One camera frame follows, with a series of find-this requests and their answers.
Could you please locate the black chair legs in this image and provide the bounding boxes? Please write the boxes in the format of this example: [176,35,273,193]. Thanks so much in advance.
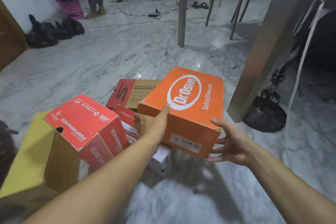
[205,0,253,40]

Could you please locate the black plastic bag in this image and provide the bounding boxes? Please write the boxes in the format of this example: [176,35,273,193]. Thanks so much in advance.
[55,16,85,40]
[26,14,59,48]

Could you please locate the person's left hand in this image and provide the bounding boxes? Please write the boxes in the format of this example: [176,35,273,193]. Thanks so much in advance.
[133,104,171,149]

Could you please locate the brown wooden door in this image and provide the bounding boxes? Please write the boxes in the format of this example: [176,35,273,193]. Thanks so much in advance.
[0,0,27,72]

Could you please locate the person's right hand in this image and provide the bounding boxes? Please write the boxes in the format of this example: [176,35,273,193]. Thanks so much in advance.
[207,118,254,167]

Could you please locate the pink bin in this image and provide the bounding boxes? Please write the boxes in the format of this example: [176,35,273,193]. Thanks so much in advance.
[54,0,85,20]

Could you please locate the yellow cardboard box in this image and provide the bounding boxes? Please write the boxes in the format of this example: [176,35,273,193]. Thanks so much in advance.
[0,110,82,202]

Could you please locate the red shoe box open lid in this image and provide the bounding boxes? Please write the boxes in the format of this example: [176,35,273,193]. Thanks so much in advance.
[44,94,131,171]

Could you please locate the black power cable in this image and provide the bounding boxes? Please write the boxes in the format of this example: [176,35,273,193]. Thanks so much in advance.
[112,0,162,20]

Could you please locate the person's left forearm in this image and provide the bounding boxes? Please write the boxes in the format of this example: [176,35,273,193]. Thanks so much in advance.
[23,137,161,224]

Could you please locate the pair of black sandals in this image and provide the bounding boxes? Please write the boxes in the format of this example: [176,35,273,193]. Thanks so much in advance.
[192,1,210,10]

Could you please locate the orange shoe box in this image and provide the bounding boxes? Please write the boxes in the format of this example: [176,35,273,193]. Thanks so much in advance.
[137,66,225,159]

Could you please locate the black bag with handles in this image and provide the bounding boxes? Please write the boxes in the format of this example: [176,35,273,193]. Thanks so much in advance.
[243,69,287,133]

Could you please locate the person's right forearm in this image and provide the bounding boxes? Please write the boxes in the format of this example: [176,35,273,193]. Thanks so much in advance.
[243,145,336,224]

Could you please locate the white shoe box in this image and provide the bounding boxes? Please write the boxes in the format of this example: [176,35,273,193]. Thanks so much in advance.
[148,143,174,179]

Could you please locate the red and tan shoe box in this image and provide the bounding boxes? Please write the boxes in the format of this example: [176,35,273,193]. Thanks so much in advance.
[106,79,162,113]

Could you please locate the wide grey table leg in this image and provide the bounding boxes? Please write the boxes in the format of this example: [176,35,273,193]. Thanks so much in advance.
[227,0,317,123]

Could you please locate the white hanging cord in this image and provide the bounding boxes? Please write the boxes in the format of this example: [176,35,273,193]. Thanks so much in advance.
[285,0,336,153]

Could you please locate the small red shoe box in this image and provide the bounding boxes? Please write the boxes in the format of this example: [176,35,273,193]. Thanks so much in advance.
[111,104,140,145]

